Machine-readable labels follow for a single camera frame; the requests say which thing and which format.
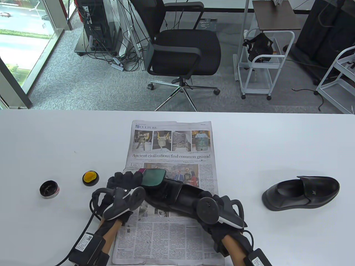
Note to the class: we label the black computer tower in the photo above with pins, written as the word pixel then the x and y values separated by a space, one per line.
pixel 95 27

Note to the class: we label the person's left forearm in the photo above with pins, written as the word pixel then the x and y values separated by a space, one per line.
pixel 111 235

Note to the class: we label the printed newspaper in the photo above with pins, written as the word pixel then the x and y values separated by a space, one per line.
pixel 166 238

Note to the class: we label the black office chair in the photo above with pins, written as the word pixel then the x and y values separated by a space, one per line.
pixel 185 47

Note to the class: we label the grey motion controller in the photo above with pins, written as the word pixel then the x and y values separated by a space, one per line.
pixel 130 199
pixel 206 210

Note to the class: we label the grey power strip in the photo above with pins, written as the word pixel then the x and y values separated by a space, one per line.
pixel 118 66

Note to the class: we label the brown top side table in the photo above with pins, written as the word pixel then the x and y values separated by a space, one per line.
pixel 274 16

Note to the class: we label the dark wheeled platform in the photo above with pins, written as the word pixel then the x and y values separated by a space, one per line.
pixel 83 47

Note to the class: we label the black leather loafer shoe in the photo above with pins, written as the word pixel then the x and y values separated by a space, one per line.
pixel 319 191
pixel 177 194

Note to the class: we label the person's right hand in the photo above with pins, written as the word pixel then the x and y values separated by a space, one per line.
pixel 219 232

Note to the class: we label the person's left hand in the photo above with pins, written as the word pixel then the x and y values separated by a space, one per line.
pixel 124 180

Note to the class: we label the white tiered rolling cart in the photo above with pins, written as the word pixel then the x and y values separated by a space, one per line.
pixel 337 92

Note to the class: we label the white mesh rolling cart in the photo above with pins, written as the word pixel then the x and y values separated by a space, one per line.
pixel 256 91

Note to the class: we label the person's right forearm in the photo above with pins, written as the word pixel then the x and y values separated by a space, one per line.
pixel 234 252

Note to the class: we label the black cabinet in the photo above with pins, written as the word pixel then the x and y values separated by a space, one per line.
pixel 327 33

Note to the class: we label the white metal pole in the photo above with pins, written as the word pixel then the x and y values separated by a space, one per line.
pixel 242 30

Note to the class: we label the round black shoe polish tin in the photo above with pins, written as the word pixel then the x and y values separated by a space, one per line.
pixel 49 189

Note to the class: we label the white metal frame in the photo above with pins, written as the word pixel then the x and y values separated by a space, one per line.
pixel 133 36

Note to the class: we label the black bag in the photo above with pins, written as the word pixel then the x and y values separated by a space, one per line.
pixel 259 45

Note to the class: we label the glass window with frame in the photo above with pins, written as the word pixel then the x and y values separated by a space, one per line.
pixel 27 16

